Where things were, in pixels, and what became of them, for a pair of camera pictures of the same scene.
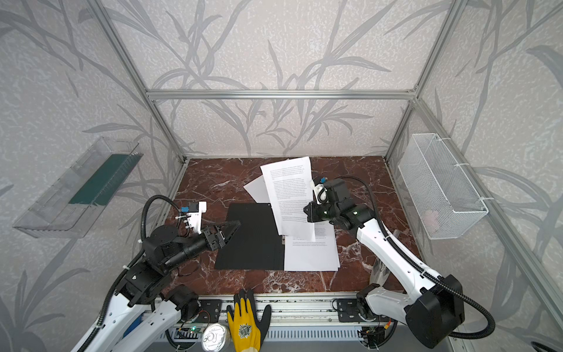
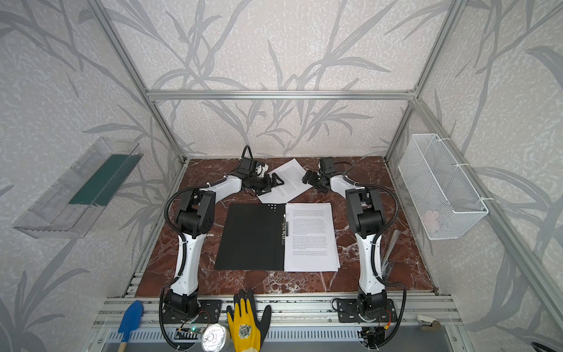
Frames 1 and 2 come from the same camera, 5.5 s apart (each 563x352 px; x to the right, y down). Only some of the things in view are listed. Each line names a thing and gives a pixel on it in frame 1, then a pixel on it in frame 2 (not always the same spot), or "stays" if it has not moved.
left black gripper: [215, 237] -> [265, 182]
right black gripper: [311, 211] -> [317, 180]
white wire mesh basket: [443, 204] stays
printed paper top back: [288, 186] -> [311, 245]
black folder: [256, 243] stays
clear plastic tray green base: [73, 201] stays
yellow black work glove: [248, 329] stays
